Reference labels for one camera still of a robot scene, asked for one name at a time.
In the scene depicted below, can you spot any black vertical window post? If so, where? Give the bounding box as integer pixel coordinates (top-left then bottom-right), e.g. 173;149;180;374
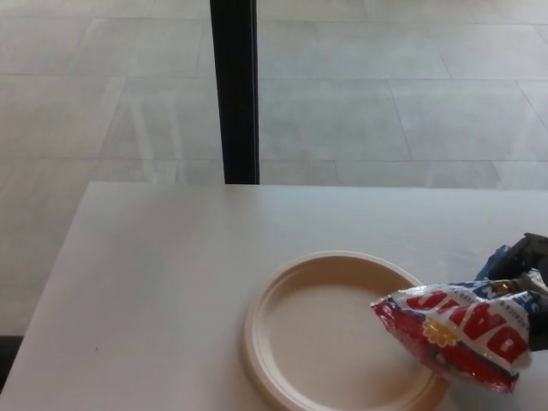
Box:
209;0;260;186

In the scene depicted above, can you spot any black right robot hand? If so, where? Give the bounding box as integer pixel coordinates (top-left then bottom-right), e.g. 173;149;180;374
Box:
509;232;548;354

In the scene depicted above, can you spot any red white blue seed bag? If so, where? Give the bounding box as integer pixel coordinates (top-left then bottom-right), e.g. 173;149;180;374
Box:
369;242;548;395

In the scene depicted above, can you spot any round cream disposable plate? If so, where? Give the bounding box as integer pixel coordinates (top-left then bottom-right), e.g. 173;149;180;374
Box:
242;251;451;411

